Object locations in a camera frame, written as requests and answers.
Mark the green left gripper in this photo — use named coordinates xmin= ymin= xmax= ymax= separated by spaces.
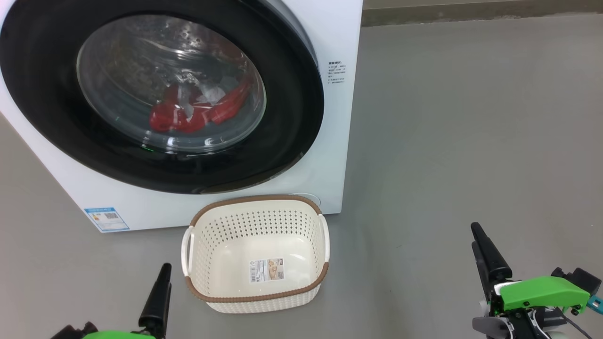
xmin=82 ymin=263 xmax=173 ymax=339

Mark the blue energy label sticker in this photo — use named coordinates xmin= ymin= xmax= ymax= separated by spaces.
xmin=84 ymin=207 xmax=130 ymax=233

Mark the black round glass washer door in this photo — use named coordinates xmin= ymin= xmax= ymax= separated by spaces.
xmin=0 ymin=0 xmax=326 ymax=194

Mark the red and white garment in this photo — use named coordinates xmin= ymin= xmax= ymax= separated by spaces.
xmin=149 ymin=78 xmax=253 ymax=134

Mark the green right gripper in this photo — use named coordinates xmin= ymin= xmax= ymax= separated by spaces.
xmin=471 ymin=222 xmax=591 ymax=339

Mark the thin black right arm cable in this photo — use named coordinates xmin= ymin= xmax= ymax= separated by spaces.
xmin=558 ymin=313 xmax=595 ymax=339

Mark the round white filter cover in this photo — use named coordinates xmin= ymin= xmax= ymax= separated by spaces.
xmin=287 ymin=192 xmax=322 ymax=208

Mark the white front-load washing machine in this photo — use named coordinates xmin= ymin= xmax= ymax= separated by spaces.
xmin=0 ymin=0 xmax=363 ymax=234

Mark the printed product label sticker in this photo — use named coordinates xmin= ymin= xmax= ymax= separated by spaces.
xmin=249 ymin=258 xmax=285 ymax=283

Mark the cream perforated basket brown rim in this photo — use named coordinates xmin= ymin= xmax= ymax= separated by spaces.
xmin=181 ymin=194 xmax=330 ymax=315

